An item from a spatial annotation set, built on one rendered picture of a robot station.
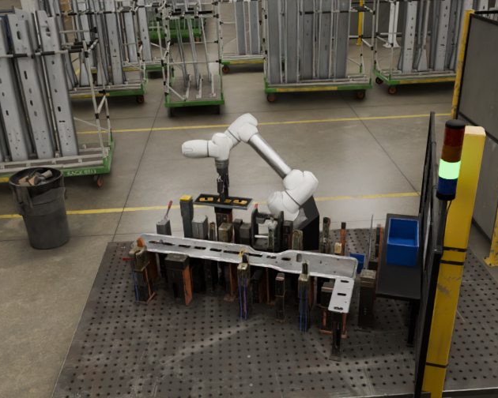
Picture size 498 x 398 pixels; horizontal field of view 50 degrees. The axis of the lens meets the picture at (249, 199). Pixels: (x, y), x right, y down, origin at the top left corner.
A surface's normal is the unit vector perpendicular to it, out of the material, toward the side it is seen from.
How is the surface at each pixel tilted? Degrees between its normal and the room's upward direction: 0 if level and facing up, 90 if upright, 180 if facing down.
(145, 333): 0
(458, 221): 87
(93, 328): 0
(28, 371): 0
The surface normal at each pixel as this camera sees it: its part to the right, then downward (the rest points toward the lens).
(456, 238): -0.29, 0.42
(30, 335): -0.04, -0.90
